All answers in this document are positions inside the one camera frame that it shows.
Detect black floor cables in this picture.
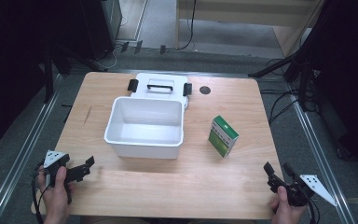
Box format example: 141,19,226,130
259,57,322,126

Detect metal floor rail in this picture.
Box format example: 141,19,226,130
287,83,357,224
0,74,64,224

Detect black tripod stand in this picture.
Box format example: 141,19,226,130
247,49,316,111

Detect white lid with black handle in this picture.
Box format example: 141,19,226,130
127,72,193,109

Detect white plastic storage box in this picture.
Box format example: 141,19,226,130
103,95,185,161

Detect person's left hand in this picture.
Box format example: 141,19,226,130
36,165,75,224

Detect light wooden furniture frame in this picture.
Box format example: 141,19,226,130
174,0,325,58

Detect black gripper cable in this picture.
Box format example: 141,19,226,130
307,199,322,224
31,160,47,224

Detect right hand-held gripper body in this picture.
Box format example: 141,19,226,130
273,174,338,208

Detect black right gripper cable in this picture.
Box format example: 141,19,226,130
307,199,322,224

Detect person's right hand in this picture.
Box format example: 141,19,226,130
269,185,308,224

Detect black metal stand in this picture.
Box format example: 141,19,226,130
40,43,110,105

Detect black cabinet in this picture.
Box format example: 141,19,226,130
80,0,123,62

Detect green and white medicine box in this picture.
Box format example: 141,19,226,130
207,115,240,159

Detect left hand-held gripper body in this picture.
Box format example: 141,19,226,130
43,149,73,189

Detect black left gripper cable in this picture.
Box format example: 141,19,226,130
31,160,47,224

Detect black hanging cable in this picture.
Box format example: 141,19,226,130
178,0,198,51

